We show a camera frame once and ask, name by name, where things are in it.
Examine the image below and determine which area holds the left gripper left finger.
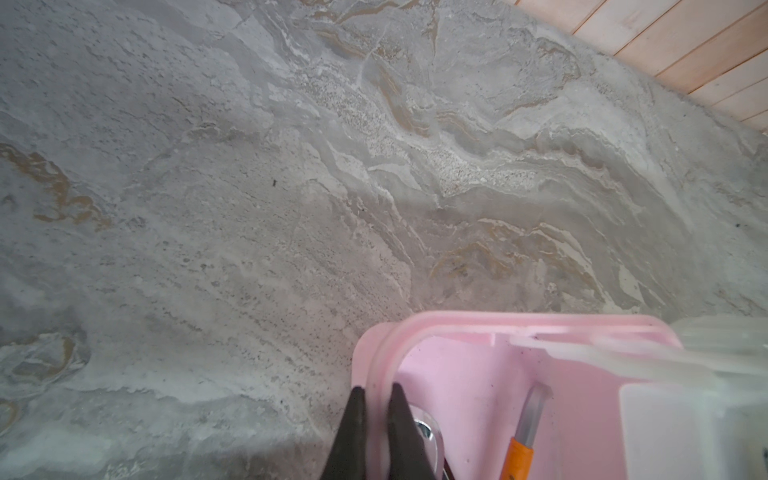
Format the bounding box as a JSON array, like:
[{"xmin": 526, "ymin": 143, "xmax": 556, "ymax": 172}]
[{"xmin": 320, "ymin": 386, "xmax": 367, "ymax": 480}]

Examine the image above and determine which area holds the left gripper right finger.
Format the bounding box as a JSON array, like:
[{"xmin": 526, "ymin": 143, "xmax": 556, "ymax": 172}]
[{"xmin": 387, "ymin": 383, "xmax": 435, "ymax": 480}]

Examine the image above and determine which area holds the orange handled hex key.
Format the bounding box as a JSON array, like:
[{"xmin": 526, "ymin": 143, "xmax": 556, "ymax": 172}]
[{"xmin": 499, "ymin": 382, "xmax": 552, "ymax": 480}]

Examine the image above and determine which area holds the pink plastic tool box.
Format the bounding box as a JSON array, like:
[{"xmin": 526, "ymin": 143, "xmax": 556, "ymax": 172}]
[{"xmin": 351, "ymin": 311, "xmax": 767, "ymax": 479}]

